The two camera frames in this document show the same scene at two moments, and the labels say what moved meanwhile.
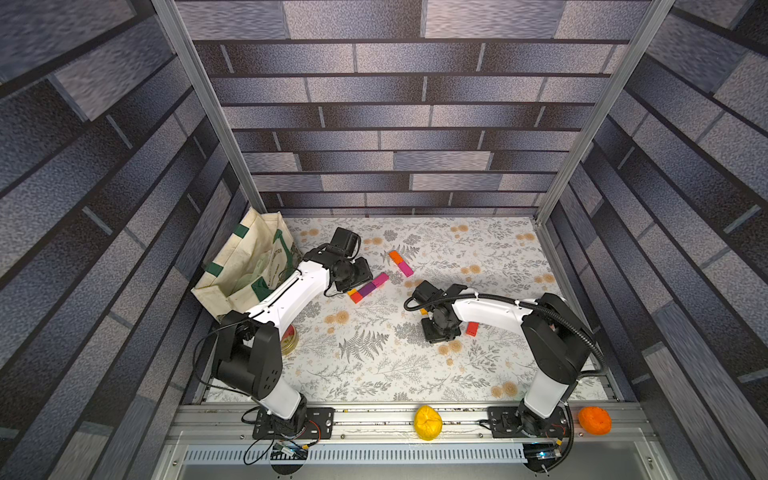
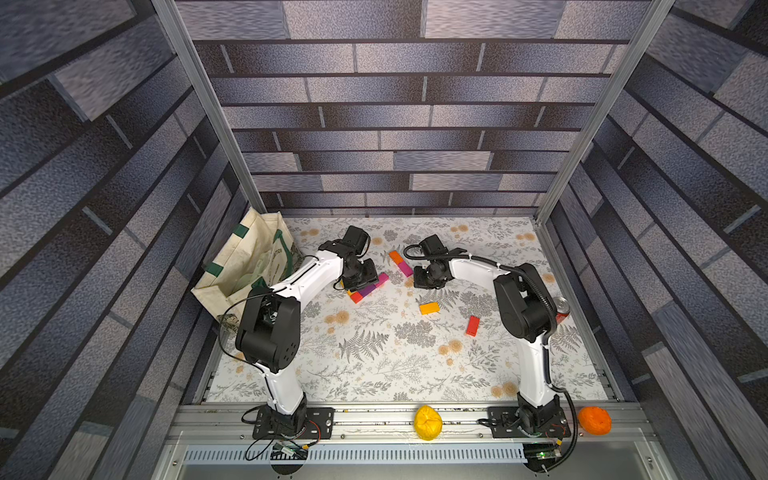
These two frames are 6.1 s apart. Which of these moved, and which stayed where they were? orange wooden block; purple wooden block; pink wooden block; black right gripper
Moved: black right gripper
Stayed: pink wooden block; purple wooden block; orange wooden block
